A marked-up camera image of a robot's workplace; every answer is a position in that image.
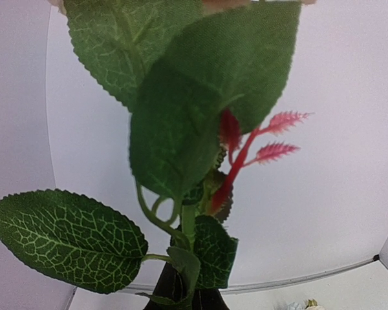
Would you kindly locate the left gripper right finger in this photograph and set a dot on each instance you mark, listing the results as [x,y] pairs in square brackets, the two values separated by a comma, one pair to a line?
[208,299]

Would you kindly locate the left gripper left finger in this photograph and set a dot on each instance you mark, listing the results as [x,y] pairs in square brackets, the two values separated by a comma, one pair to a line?
[170,284]

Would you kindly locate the blue hydrangea stem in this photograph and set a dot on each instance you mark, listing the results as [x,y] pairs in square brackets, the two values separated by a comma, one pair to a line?
[310,304]

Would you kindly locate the artificial flower bunch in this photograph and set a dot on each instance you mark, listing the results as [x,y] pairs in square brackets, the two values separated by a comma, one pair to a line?
[199,79]

